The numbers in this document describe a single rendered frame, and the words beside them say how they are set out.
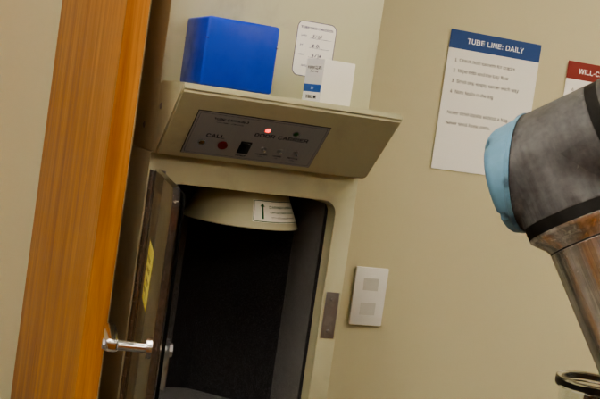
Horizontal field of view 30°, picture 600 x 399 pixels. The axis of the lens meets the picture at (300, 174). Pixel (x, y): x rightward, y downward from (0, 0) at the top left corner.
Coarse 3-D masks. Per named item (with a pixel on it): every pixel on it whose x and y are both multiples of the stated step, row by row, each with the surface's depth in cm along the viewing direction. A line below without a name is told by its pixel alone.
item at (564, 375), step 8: (560, 376) 163; (568, 376) 167; (576, 376) 168; (584, 376) 168; (592, 376) 168; (576, 384) 160; (584, 384) 160; (592, 384) 168; (560, 392) 164; (568, 392) 162; (576, 392) 160
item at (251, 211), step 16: (208, 192) 166; (224, 192) 164; (240, 192) 164; (192, 208) 167; (208, 208) 164; (224, 208) 163; (240, 208) 163; (256, 208) 163; (272, 208) 165; (288, 208) 168; (224, 224) 162; (240, 224) 162; (256, 224) 163; (272, 224) 164; (288, 224) 167
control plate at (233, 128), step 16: (208, 112) 147; (192, 128) 149; (208, 128) 150; (224, 128) 150; (240, 128) 151; (256, 128) 151; (272, 128) 152; (288, 128) 152; (304, 128) 153; (320, 128) 153; (192, 144) 152; (208, 144) 152; (256, 144) 154; (272, 144) 154; (288, 144) 155; (304, 144) 156; (320, 144) 156; (256, 160) 157; (272, 160) 157; (288, 160) 158; (304, 160) 158
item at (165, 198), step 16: (160, 176) 142; (160, 192) 139; (176, 192) 124; (160, 208) 136; (176, 208) 124; (160, 224) 134; (176, 224) 124; (160, 240) 131; (144, 256) 150; (160, 256) 129; (144, 272) 147; (160, 272) 126; (160, 288) 124; (160, 304) 124; (144, 320) 138; (160, 320) 124; (144, 336) 136; (160, 336) 124; (128, 368) 153; (144, 368) 130; (128, 384) 149; (144, 384) 128
